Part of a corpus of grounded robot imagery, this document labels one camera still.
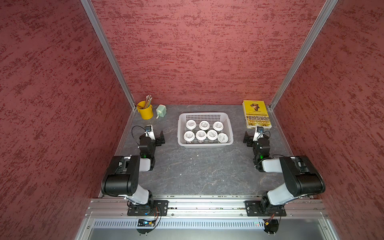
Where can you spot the pencils bunch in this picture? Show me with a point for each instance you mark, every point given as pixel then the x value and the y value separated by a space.
pixel 148 101

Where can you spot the right aluminium corner post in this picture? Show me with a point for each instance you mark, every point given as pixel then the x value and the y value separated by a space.
pixel 316 28

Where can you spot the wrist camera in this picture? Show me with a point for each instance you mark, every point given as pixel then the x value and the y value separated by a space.
pixel 258 133
pixel 149 131

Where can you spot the white perforated plastic basket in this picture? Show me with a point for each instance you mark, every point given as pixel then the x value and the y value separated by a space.
pixel 209 117

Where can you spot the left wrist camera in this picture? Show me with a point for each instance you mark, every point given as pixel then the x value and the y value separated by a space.
pixel 149 131

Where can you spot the yellow book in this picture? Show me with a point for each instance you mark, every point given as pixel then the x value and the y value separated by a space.
pixel 256 114

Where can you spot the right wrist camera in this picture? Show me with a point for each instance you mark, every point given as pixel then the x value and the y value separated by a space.
pixel 258 133

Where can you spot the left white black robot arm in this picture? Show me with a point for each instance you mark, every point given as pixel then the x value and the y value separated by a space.
pixel 122 175

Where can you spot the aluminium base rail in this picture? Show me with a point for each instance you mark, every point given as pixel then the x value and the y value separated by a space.
pixel 210 207

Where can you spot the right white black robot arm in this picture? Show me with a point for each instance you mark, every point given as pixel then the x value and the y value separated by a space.
pixel 301 178

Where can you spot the yellow pencil cup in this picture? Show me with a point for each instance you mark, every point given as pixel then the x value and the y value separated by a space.
pixel 145 112

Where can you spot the yogurt cup green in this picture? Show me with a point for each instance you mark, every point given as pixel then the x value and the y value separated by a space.
pixel 222 138

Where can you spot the left aluminium corner post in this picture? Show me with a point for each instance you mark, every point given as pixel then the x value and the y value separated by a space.
pixel 96 24

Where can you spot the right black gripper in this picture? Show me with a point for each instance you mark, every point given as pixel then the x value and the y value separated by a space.
pixel 250 139

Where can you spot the aluminium corner post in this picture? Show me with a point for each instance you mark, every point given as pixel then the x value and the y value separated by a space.
pixel 316 28
pixel 96 24

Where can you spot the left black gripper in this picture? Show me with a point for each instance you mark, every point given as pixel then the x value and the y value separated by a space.
pixel 158 139

